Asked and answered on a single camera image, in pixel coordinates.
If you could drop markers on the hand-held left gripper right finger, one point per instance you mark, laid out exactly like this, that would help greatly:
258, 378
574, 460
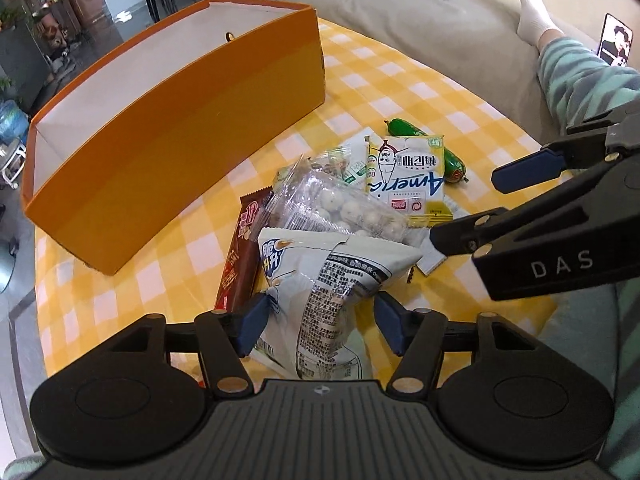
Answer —
387, 325

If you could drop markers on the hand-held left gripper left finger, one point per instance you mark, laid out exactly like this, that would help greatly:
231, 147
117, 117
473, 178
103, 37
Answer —
252, 322

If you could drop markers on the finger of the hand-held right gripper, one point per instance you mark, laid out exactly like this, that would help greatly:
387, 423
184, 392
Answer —
525, 170
480, 232

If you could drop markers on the brown chocolate bar packet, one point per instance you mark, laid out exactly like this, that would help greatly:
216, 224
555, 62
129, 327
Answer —
235, 260

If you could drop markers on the green sausage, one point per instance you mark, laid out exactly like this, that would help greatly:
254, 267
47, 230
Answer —
452, 165

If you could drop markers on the white chip bag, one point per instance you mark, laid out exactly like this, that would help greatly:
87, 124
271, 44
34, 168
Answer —
325, 280

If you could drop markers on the yellow white snack packet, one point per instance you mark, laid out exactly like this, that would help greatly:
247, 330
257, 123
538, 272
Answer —
405, 180

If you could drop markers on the clear pack of round candies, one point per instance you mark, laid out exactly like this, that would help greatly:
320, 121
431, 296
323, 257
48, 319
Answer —
340, 205

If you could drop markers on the clear nut mix packet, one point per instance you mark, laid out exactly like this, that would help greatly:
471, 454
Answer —
345, 162

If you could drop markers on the orange cardboard box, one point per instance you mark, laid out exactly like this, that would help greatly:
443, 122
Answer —
175, 170

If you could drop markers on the flat white packet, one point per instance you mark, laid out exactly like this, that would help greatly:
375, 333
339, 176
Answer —
430, 260

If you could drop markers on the yellow checked tablecloth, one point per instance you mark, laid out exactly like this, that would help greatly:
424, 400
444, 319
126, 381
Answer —
400, 85

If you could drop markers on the beige sofa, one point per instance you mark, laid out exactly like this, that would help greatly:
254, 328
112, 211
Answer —
450, 35

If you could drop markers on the smartphone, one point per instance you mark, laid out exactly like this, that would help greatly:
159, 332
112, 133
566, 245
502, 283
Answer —
615, 40

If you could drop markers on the white sock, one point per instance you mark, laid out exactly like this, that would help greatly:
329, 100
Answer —
535, 10

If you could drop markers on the grey round bin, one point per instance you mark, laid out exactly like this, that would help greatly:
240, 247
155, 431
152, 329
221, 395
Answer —
7, 267

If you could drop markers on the white wheeled stool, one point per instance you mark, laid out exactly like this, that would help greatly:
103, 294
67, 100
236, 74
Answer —
11, 160

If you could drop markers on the blue water bottle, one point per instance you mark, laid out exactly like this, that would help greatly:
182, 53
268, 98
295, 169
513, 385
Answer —
11, 120

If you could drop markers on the potted plant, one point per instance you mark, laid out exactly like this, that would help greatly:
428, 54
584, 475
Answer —
10, 17

